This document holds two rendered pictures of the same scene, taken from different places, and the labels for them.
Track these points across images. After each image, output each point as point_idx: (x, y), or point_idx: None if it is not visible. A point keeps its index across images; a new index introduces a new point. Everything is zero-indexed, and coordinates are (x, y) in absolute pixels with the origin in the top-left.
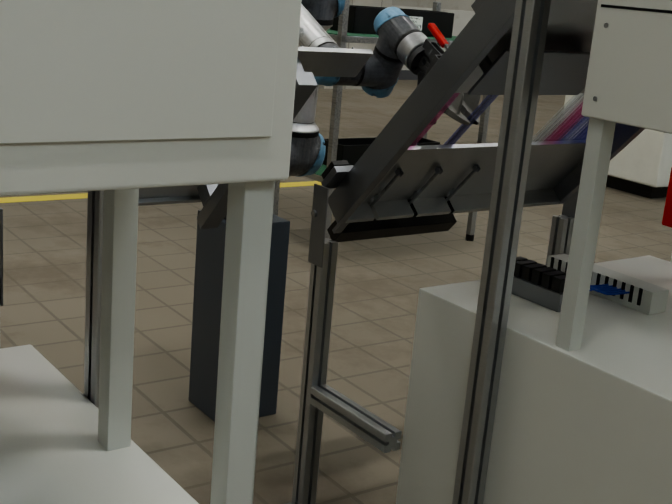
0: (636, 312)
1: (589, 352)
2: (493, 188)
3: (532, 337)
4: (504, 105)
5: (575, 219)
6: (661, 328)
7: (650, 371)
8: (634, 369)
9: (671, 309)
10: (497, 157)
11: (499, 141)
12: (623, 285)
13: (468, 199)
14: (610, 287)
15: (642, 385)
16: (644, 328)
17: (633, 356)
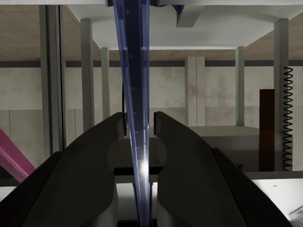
0: (174, 8)
1: (94, 25)
2: (42, 90)
3: (72, 11)
4: (44, 146)
5: (82, 87)
6: (160, 21)
7: (107, 37)
8: (102, 35)
9: (201, 11)
10: (43, 111)
11: (43, 122)
12: (180, 14)
13: None
14: (179, 5)
15: (94, 40)
16: (151, 20)
17: (112, 31)
